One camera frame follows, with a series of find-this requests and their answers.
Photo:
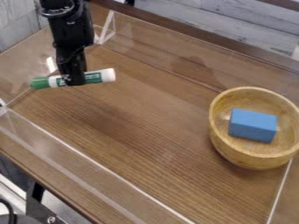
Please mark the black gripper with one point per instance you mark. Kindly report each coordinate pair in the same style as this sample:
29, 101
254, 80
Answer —
73, 33

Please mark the clear acrylic corner bracket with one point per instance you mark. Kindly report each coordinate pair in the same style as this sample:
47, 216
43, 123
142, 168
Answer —
107, 30

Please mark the black table leg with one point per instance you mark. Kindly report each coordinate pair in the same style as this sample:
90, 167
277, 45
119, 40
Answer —
35, 195

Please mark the black metal base plate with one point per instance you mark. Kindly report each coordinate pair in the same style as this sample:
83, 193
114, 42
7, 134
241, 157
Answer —
39, 212

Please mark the brown wooden bowl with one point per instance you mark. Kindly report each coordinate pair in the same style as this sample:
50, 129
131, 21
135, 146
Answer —
243, 152

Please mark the blue foam block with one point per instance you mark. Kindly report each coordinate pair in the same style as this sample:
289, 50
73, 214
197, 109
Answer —
253, 125

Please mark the green Expo marker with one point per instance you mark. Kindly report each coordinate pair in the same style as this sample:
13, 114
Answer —
101, 76

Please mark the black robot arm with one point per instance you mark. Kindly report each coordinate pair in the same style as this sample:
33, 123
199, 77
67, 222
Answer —
73, 35

